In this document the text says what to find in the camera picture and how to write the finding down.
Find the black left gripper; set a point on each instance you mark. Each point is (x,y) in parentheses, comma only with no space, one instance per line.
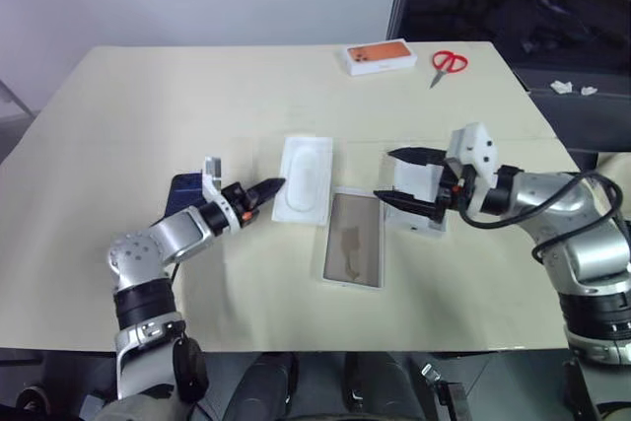
(241,201)

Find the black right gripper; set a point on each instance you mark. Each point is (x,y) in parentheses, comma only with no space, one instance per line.
(456,189)

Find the white phone box lid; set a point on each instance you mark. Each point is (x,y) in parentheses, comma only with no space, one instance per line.
(414,179)

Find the white moulded insert tray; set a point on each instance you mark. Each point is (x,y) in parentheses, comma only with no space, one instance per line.
(303,179)

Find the dark blue smartphone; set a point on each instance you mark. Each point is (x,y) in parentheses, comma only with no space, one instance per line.
(185,189)

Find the white phone box base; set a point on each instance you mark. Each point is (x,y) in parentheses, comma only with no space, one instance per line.
(354,238)

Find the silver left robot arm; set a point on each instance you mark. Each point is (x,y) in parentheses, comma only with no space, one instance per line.
(182,233)

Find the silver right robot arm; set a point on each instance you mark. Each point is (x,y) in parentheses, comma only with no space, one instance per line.
(591,253)

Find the white box with orange phone print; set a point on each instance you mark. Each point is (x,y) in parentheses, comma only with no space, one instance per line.
(379,57)

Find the crumpled white paper scrap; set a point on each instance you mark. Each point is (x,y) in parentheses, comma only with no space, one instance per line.
(588,91)
(562,87)

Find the grey side table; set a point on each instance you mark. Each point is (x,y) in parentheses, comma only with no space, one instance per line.
(581,115)

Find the black oval hanging object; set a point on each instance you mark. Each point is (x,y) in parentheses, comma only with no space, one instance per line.
(189,367)

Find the dark rounded shape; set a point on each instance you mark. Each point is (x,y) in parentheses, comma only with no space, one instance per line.
(266,386)

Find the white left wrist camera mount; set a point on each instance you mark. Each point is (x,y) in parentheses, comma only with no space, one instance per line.
(213,174)

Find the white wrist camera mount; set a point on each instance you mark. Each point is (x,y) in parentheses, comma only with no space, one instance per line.
(213,174)
(478,145)

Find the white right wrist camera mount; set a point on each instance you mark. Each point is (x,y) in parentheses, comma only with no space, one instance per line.
(478,145)

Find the black metal bracket with clip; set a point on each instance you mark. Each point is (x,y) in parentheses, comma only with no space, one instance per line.
(443,391)

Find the dark metal frame bar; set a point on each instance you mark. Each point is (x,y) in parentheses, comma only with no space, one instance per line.
(17,100)

